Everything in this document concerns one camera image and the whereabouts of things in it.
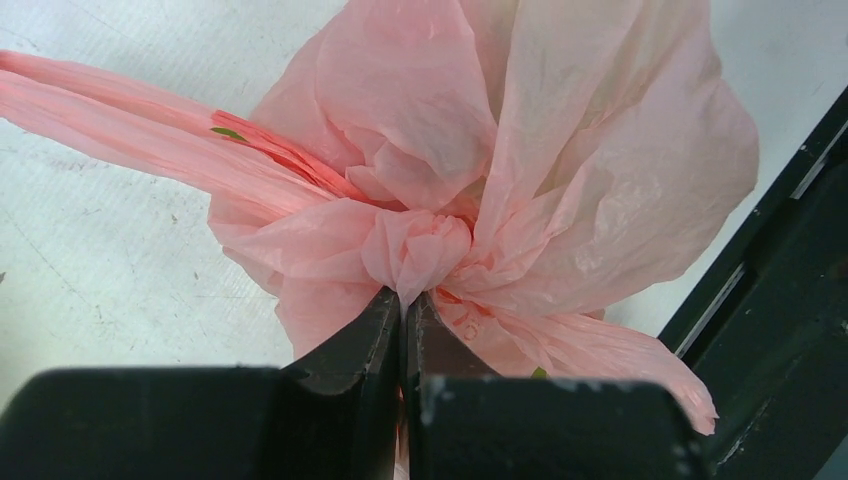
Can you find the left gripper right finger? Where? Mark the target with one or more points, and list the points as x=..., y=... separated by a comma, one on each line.
x=465, y=421

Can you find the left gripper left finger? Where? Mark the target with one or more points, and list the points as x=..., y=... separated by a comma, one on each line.
x=331, y=414

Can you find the pink plastic bag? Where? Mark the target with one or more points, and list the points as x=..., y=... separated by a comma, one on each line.
x=526, y=163

